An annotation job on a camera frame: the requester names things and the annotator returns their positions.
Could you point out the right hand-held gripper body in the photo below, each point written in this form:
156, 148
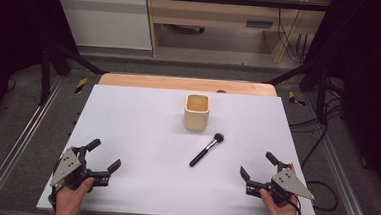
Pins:
290, 183

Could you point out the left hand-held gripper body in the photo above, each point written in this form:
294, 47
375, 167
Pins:
68, 165

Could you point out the black makeup brush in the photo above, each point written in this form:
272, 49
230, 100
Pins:
206, 151

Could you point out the beige square cup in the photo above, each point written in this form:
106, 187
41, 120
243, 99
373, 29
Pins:
196, 121

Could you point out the person's left hand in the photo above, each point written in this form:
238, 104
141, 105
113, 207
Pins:
69, 200

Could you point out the white table cover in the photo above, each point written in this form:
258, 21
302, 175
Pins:
149, 145

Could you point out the yellow black tape strip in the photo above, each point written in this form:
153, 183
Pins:
81, 85
294, 100

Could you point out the black metal stand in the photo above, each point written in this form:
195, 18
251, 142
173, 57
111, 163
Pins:
321, 92
45, 75

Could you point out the wooden table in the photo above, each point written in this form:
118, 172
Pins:
166, 83

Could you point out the white cabinet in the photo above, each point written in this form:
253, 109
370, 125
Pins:
107, 22

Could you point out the light wooden desk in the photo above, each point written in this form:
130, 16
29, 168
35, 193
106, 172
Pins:
214, 13

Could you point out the aluminium rail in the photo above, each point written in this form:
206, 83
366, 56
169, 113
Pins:
19, 140
341, 170

